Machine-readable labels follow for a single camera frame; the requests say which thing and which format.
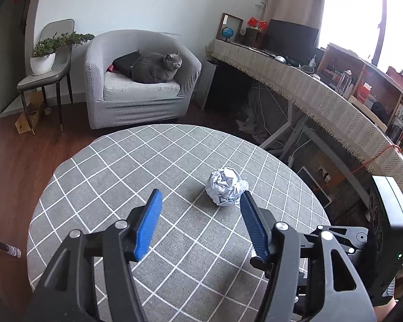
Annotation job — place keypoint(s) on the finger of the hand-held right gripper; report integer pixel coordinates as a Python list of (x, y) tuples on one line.
[(352, 236)]

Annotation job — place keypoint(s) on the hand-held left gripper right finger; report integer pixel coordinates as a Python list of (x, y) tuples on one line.
[(253, 228)]

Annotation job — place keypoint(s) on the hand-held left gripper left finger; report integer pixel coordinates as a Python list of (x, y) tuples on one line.
[(149, 223)]

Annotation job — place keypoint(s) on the white paper ball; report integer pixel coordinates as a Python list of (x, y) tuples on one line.
[(225, 186)]

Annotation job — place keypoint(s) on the person's right forearm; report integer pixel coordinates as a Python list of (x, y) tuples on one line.
[(386, 310)]

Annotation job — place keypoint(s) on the white flat panel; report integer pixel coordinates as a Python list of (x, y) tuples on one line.
[(317, 191)]

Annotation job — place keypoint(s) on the round table with checked cloth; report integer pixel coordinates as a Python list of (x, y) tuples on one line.
[(121, 167)]

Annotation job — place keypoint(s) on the grey cloth heap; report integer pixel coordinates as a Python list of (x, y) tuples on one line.
[(262, 114)]

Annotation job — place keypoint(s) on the grey armchair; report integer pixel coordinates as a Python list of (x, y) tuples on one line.
[(137, 107)]

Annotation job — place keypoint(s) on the wooden shelf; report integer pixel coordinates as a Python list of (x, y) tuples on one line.
[(383, 87)]

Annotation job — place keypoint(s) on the desk with beige fringed cloth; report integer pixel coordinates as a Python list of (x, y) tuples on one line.
[(322, 97)]

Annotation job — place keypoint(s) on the black computer tower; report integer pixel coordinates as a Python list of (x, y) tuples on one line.
[(225, 85)]

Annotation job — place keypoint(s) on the grey cat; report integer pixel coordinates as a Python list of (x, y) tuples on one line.
[(154, 68)]

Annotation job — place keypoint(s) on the pink cloth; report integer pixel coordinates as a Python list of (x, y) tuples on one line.
[(110, 68)]

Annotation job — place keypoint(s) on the cardboard box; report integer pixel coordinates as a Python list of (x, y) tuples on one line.
[(28, 117)]

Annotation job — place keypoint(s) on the black cushion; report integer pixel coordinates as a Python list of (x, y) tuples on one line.
[(126, 62)]

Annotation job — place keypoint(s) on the white computer mouse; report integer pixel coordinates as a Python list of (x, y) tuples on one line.
[(281, 59)]

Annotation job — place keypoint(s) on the brown box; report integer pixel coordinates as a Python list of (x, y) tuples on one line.
[(254, 38)]

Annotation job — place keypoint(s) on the potted plant white pot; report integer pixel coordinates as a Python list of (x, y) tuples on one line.
[(42, 63)]

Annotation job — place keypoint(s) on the black monitor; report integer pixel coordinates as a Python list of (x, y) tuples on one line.
[(288, 38)]

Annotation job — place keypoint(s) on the small blue globe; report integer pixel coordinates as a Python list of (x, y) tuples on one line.
[(227, 33)]

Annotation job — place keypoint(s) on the grey dining chair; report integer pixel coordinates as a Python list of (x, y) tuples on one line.
[(58, 26)]

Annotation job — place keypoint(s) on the brown door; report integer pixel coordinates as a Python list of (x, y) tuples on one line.
[(6, 57)]

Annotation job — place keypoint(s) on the picture frame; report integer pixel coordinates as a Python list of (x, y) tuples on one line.
[(236, 23)]

